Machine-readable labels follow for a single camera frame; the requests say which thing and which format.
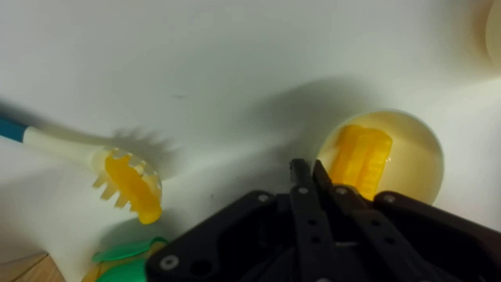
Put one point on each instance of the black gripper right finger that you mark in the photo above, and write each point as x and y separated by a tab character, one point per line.
408	240

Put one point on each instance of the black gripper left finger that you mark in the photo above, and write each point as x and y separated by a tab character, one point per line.
245	245

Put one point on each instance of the yellow toy pasta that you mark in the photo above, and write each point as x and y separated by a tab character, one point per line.
135	185
362	157

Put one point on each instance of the green toy leaf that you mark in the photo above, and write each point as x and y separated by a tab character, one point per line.
127	259

